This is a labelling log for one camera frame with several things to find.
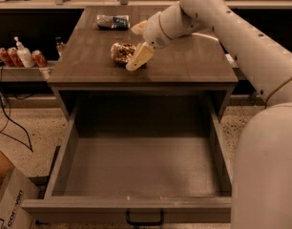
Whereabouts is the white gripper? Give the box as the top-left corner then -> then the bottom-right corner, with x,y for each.
126,11 -> 171,71

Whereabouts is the crushed orange gold can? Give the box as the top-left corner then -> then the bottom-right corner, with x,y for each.
111,42 -> 136,64

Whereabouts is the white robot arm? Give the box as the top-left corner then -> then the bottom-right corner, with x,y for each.
127,0 -> 292,229

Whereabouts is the grey cabinet with top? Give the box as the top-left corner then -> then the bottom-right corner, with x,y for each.
46,5 -> 239,122

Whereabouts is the red soda can right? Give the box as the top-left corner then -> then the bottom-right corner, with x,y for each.
31,50 -> 48,68

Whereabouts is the open grey top drawer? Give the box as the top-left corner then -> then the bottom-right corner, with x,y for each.
23,94 -> 232,224

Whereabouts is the red soda can middle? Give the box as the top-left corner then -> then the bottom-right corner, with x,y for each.
8,47 -> 23,67

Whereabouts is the small glass bottle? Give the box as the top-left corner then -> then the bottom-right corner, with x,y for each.
55,37 -> 66,56

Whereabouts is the grey side shelf left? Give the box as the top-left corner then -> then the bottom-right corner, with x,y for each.
0,61 -> 56,82

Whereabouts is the white pump bottle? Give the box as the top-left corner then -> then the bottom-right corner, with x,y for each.
14,36 -> 35,68

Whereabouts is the cardboard box with print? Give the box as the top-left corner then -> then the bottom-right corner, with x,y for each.
0,151 -> 39,229

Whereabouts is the black floor cable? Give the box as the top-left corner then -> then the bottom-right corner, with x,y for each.
0,84 -> 34,154

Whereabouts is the black drawer handle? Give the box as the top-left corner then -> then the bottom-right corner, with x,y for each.
126,210 -> 165,227

